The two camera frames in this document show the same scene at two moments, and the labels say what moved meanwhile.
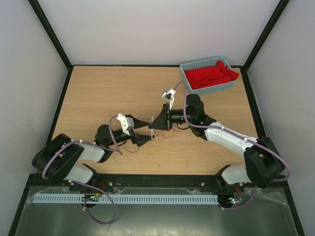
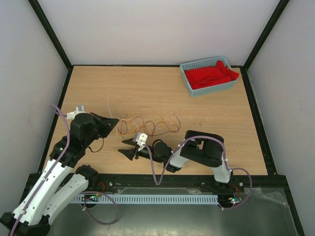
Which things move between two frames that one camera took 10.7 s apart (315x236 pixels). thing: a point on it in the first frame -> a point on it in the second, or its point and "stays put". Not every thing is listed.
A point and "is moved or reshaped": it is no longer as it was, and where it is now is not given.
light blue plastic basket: (209, 62) stays put
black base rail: (153, 183) stays put
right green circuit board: (235, 199) stays put
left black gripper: (138, 138) -> (107, 124)
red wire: (173, 130) is moved or reshaped
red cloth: (202, 77) stays put
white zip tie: (152, 131) -> (109, 109)
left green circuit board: (91, 197) stays put
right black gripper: (162, 122) -> (129, 154)
